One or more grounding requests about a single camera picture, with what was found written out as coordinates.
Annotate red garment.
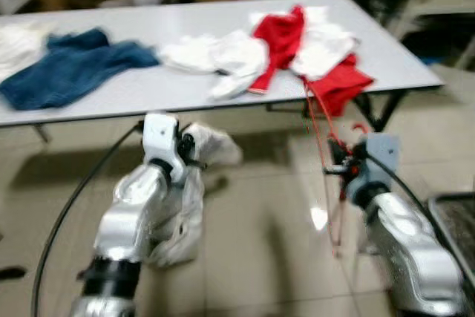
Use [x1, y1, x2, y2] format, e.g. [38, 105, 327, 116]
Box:
[249, 5, 376, 117]

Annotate large grey folding table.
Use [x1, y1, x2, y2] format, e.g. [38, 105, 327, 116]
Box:
[0, 0, 445, 143]

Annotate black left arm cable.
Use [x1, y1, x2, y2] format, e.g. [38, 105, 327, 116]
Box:
[30, 120, 143, 317]

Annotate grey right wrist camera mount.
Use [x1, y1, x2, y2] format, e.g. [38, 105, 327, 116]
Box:
[364, 133, 402, 188]

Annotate dark wicker seat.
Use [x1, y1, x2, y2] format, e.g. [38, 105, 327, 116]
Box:
[427, 192, 475, 288]

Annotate off-white denim trousers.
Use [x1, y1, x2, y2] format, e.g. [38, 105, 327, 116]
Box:
[145, 122, 243, 267]

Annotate blue denim jeans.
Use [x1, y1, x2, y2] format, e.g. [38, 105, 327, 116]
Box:
[0, 27, 160, 111]

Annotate red wire trouser hanger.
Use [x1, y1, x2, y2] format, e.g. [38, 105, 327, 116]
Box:
[302, 82, 369, 255]

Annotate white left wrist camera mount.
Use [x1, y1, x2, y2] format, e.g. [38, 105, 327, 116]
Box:
[141, 113, 186, 184]

